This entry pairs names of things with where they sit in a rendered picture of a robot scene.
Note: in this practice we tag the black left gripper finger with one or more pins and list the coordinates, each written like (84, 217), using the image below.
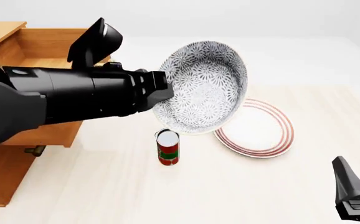
(164, 94)

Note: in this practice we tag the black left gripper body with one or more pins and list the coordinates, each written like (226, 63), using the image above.
(142, 93)

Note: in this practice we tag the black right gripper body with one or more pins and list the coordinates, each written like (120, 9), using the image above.
(359, 210)

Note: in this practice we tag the white plate with red rings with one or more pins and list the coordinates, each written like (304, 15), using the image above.
(261, 133)

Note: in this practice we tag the red and green tin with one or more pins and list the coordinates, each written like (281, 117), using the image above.
(168, 149)

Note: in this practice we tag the black and white patterned bowl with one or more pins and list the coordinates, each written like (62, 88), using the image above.
(208, 93)

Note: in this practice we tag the wooden drawer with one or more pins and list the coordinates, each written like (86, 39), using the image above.
(43, 49)

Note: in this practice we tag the black and grey left robot arm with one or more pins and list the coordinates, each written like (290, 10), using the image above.
(27, 98)

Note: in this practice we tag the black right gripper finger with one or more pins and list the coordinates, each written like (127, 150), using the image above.
(349, 182)

